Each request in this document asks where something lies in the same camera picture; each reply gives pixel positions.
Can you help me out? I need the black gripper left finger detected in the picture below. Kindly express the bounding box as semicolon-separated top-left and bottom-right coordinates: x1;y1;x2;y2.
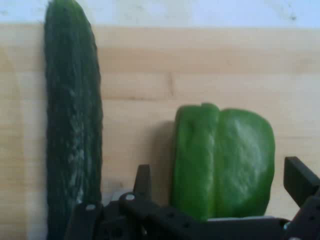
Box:
64;163;201;240

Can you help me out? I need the bamboo cutting board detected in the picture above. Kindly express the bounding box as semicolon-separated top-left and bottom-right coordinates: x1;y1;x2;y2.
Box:
0;22;320;240

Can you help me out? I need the green bell pepper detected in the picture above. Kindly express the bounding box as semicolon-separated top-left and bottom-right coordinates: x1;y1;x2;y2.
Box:
169;102;277;222

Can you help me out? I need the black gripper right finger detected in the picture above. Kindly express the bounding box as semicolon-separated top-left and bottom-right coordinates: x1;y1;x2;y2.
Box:
282;156;320;240

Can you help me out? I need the dark green cucumber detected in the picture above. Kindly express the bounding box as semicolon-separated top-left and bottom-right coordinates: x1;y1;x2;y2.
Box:
43;0;105;240

